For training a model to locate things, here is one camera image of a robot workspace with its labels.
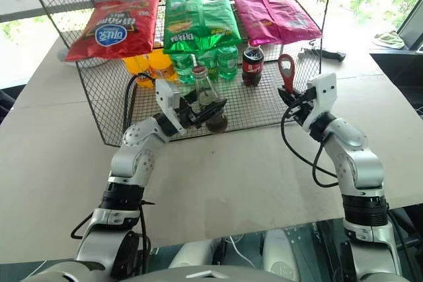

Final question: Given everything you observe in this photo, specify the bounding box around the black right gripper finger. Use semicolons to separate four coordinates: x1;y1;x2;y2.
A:
278;87;303;104
285;101;307;118

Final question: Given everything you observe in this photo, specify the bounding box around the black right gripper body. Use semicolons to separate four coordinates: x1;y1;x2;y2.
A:
292;88;315;127

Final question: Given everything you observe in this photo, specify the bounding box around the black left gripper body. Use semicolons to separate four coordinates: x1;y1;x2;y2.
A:
177;94;204;130

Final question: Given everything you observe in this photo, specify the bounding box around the glass bottle with red cap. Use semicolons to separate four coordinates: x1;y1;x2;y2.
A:
192;65;229;135

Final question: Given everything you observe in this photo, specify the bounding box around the red bottle opener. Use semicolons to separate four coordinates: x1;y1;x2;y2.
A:
278;53;298;93

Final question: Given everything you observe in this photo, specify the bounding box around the green soda bottle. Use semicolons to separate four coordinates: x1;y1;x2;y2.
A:
170;52;196;85
216;44;239;81
197;49;220;82

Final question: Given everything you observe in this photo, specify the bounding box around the orange soda bottle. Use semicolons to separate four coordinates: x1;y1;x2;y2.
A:
124;55;156;88
148;51;180;82

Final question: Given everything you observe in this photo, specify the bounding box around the small cola bottle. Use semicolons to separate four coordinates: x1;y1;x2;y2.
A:
241;41;266;88

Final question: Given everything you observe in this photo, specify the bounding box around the green chip bag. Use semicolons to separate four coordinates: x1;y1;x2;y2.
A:
162;0;243;55

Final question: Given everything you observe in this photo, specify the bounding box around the magenta chip bag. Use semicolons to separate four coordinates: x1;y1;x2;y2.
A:
229;0;323;47

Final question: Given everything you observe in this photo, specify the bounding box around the red chip bag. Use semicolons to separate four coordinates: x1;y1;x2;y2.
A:
64;0;161;62

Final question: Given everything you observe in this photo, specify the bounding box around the black side desk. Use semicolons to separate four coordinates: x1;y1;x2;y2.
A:
369;49;423;108

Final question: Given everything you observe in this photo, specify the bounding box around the pale green cloth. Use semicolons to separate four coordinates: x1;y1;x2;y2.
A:
373;30;406;50

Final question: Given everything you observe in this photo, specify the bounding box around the dark monitor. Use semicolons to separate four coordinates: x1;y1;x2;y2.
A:
396;7;423;52

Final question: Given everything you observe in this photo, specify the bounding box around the white rounded leg cover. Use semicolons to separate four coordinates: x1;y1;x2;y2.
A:
168;238;219;270
262;229;300;282

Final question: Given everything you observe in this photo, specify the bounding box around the gray robot torso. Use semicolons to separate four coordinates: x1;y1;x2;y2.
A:
19;260;364;282

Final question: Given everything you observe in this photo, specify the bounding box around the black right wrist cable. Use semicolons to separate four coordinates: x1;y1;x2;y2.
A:
280;103;340;189

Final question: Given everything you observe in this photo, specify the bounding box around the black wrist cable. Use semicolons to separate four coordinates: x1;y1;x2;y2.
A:
280;103;340;189
123;72;157;138

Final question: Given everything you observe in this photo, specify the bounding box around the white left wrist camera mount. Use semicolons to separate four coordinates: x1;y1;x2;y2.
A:
155;79;186;136

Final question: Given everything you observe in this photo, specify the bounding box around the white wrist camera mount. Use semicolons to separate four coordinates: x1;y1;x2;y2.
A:
155;79;186;136
302;72;338;131

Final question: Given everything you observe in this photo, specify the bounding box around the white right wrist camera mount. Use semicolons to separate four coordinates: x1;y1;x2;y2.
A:
302;72;338;131

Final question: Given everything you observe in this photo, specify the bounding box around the black wire rack shelf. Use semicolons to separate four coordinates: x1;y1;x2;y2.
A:
19;0;336;147

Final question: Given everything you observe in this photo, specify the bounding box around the black handled tool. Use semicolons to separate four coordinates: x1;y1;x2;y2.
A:
299;47;347;62

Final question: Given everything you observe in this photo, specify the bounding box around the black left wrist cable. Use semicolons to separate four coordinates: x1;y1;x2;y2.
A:
123;72;157;138

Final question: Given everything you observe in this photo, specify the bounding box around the black left shoulder cable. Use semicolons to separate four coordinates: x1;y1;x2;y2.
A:
70;198;156;263

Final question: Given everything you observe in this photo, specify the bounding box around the thin white cable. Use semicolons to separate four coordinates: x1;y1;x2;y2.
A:
227;234;258;268

